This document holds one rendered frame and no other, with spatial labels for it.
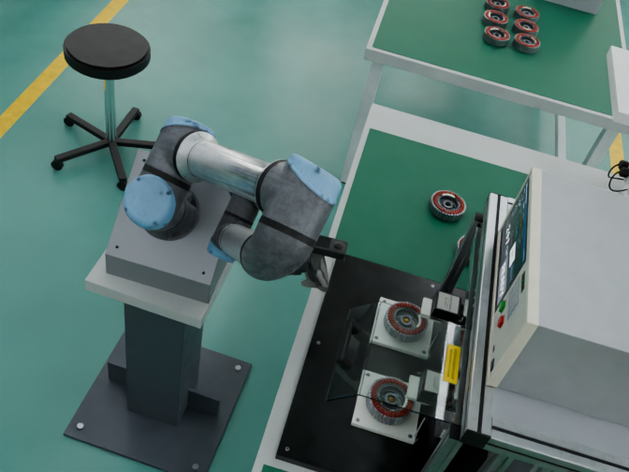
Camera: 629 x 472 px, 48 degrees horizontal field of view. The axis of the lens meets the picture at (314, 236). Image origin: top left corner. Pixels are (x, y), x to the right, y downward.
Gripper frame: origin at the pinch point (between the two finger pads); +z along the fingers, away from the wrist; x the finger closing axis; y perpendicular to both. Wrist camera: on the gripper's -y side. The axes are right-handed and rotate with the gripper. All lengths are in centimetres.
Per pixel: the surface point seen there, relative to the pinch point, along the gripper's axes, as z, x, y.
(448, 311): 8.3, 2.7, -29.8
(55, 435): 38, 22, 103
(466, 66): 22, -141, -19
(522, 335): -20, 35, -53
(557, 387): -5, 35, -57
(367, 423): 14.3, 30.7, -12.5
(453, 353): -4.7, 26.2, -36.2
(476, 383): -7, 35, -42
